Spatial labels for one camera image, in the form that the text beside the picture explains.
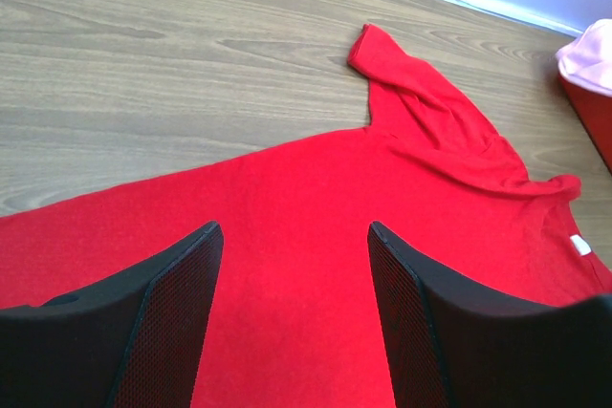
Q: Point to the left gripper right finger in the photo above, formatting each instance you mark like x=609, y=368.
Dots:
x=453, y=342

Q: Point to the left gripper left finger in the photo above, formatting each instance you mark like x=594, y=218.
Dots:
x=133, y=339

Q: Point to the light pink shirt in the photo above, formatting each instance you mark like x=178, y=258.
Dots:
x=586, y=61

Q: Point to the red plastic bin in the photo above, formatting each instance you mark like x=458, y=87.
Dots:
x=594, y=112

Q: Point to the red t-shirt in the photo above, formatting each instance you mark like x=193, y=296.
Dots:
x=294, y=322

